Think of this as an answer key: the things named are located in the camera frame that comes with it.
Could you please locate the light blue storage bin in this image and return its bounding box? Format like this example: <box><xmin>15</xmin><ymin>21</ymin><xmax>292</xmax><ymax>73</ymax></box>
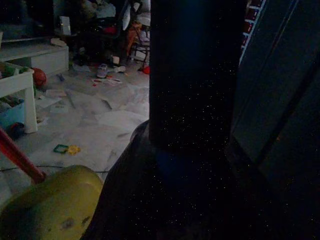
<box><xmin>0</xmin><ymin>99</ymin><xmax>26</xmax><ymax>131</ymax></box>

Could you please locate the orange red ball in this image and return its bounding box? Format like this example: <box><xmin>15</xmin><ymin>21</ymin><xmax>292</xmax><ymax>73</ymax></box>
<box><xmin>32</xmin><ymin>67</ymin><xmax>48</xmax><ymax>88</ymax></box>

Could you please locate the blue-handled green broom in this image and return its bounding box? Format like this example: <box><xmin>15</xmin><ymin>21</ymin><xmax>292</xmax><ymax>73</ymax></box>
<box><xmin>149</xmin><ymin>0</ymin><xmax>247</xmax><ymax>187</ymax></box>

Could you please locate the grey pink shoe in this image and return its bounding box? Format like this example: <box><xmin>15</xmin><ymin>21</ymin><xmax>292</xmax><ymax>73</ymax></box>
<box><xmin>96</xmin><ymin>63</ymin><xmax>110</xmax><ymax>78</ymax></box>

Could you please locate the white low cabinet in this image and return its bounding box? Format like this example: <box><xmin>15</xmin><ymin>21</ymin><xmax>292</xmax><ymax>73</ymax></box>
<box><xmin>0</xmin><ymin>37</ymin><xmax>70</xmax><ymax>76</ymax></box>

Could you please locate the small white box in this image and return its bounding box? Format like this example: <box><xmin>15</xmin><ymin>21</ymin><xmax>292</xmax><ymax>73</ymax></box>
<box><xmin>59</xmin><ymin>15</ymin><xmax>72</xmax><ymax>36</ymax></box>

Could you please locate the brick-trimmed dark counter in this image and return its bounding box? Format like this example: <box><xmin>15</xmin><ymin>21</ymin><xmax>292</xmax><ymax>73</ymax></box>
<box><xmin>231</xmin><ymin>0</ymin><xmax>320</xmax><ymax>171</ymax></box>

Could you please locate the chair with orange cloth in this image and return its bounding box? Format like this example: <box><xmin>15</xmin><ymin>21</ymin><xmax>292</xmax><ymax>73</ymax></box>
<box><xmin>126</xmin><ymin>21</ymin><xmax>151</xmax><ymax>62</ymax></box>

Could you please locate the green square toy tile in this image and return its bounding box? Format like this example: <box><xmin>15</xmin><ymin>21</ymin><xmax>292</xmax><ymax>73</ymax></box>
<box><xmin>53</xmin><ymin>144</ymin><xmax>69</xmax><ymax>155</ymax></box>

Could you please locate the thin black floor cable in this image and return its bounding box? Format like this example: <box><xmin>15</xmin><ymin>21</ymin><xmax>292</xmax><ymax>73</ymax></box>
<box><xmin>0</xmin><ymin>162</ymin><xmax>108</xmax><ymax>174</ymax></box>

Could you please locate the yellow toy tile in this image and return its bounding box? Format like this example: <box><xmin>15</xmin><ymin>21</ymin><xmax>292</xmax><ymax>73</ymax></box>
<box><xmin>67</xmin><ymin>144</ymin><xmax>82</xmax><ymax>156</ymax></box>

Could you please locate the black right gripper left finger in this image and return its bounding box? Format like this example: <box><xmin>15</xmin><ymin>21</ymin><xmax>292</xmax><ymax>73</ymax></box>
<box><xmin>82</xmin><ymin>120</ymin><xmax>176</xmax><ymax>240</ymax></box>

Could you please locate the yellow-green dustpan red handle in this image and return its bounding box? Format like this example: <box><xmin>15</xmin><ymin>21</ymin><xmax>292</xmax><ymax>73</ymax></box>
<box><xmin>0</xmin><ymin>127</ymin><xmax>105</xmax><ymax>240</ymax></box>

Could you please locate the white toy table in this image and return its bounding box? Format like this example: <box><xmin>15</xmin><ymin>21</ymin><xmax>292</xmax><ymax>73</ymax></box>
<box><xmin>0</xmin><ymin>62</ymin><xmax>38</xmax><ymax>134</ymax></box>

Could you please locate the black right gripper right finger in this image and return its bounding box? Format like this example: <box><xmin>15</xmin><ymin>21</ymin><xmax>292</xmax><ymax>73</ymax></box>
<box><xmin>224</xmin><ymin>134</ymin><xmax>320</xmax><ymax>240</ymax></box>

